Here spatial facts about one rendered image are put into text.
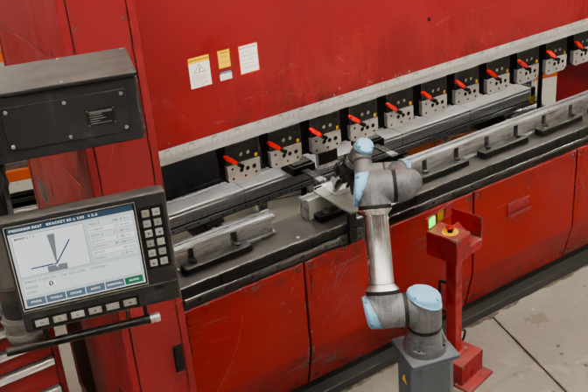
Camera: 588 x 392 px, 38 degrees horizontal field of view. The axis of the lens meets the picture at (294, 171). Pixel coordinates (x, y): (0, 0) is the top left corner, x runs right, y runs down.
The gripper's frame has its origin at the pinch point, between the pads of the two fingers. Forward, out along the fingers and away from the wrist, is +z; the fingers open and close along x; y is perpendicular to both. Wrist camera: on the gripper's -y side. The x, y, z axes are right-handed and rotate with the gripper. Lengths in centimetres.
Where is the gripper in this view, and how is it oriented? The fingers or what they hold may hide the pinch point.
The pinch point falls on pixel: (341, 189)
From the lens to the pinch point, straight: 359.3
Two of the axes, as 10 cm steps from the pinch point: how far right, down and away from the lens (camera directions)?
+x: -8.8, 2.6, -4.0
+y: -4.1, -8.4, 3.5
